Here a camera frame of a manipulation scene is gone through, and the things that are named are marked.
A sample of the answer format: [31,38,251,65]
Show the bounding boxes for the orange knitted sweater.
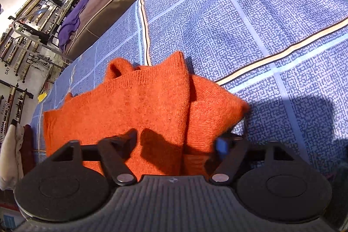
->
[43,52,249,177]

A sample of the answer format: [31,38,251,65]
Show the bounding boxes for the dark red folded garment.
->
[20,124,36,175]

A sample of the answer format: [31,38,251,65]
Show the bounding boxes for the beige folded garment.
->
[0,120,24,191]

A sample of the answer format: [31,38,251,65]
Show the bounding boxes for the yellow object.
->
[38,92,47,103]

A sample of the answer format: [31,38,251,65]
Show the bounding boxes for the purple blanket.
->
[58,0,89,52]

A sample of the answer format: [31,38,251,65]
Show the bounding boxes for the blue plaid bed sheet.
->
[31,0,347,175]

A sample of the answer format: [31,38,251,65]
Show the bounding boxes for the wall display shelves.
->
[0,0,82,140]

